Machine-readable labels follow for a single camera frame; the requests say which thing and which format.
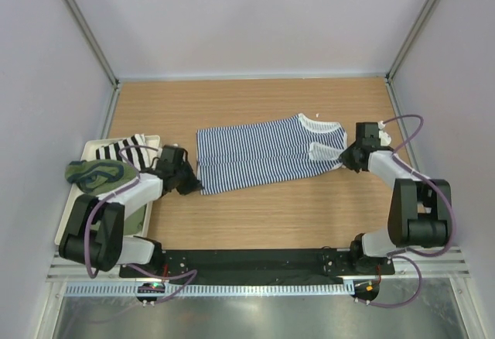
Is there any blue white striped tank top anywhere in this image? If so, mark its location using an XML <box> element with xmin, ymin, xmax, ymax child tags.
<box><xmin>196</xmin><ymin>113</ymin><xmax>347</xmax><ymax>195</ymax></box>

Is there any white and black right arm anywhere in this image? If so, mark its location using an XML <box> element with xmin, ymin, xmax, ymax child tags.
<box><xmin>340</xmin><ymin>122</ymin><xmax>455</xmax><ymax>274</ymax></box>

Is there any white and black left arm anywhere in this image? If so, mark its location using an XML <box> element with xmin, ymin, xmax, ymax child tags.
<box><xmin>58</xmin><ymin>146</ymin><xmax>203</xmax><ymax>279</ymax></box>

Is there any black white striped tank top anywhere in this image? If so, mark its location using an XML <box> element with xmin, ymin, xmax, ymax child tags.
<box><xmin>95</xmin><ymin>134</ymin><xmax>154</xmax><ymax>170</ymax></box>

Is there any olive green tank top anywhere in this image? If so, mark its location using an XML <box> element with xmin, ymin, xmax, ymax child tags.
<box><xmin>63</xmin><ymin>159</ymin><xmax>148</xmax><ymax>235</ymax></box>

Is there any white plastic tray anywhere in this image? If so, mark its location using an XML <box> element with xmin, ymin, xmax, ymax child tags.
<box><xmin>55</xmin><ymin>134</ymin><xmax>161</xmax><ymax>245</ymax></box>

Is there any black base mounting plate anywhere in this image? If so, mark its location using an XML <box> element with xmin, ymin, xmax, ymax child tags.
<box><xmin>139</xmin><ymin>247</ymin><xmax>395</xmax><ymax>286</ymax></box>

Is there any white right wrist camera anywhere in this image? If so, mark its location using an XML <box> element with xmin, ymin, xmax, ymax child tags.
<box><xmin>377</xmin><ymin>121</ymin><xmax>392</xmax><ymax>146</ymax></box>

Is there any white slotted cable duct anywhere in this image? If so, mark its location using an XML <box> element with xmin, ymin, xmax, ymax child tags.
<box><xmin>64</xmin><ymin>281</ymin><xmax>354</xmax><ymax>298</ymax></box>

